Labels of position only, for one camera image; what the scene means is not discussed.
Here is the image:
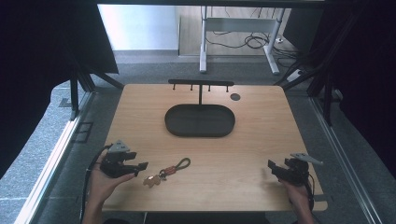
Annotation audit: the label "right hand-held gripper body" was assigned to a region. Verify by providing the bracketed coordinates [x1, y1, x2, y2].
[279, 152, 324, 188]

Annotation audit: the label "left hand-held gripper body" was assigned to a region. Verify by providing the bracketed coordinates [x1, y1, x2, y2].
[100, 139, 139, 179]

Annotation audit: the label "keychain with braided strap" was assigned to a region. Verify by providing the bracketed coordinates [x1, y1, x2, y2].
[142, 157, 191, 189]

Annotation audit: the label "person's right hand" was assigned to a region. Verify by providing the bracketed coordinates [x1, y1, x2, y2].
[278, 177, 314, 213]

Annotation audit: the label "person's left hand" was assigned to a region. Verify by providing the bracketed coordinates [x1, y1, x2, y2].
[88, 153, 136, 206]

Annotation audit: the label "dark floor socket plate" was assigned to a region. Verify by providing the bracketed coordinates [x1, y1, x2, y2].
[72, 121, 94, 145]

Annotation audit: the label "black key rack with tray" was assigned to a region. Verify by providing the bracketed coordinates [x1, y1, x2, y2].
[163, 78, 236, 138]

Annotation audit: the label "black metal stand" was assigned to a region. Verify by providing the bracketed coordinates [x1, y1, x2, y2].
[68, 69, 125, 121]
[273, 12, 344, 127]

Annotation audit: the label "white power strip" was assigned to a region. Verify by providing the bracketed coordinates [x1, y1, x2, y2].
[286, 69, 304, 83]

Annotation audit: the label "black curtain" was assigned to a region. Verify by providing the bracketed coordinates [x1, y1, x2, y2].
[0, 0, 120, 180]
[311, 0, 396, 180]

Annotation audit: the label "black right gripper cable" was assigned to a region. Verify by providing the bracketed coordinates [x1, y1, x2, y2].
[306, 173, 316, 213]

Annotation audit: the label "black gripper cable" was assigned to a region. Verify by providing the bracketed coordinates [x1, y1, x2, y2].
[306, 173, 316, 213]
[79, 144, 113, 224]

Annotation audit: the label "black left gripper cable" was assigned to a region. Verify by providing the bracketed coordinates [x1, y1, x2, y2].
[79, 144, 113, 224]

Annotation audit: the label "aluminium rail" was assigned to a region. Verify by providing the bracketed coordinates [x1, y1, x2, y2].
[308, 96, 385, 224]
[13, 91, 96, 224]

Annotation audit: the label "black cables on floor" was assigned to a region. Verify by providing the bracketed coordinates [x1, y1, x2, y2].
[205, 7, 302, 68]

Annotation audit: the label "white metal desk frame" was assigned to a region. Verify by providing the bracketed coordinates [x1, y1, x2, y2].
[199, 6, 286, 76]

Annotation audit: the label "black overhead frame bar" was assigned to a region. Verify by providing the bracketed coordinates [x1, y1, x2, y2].
[95, 0, 326, 9]

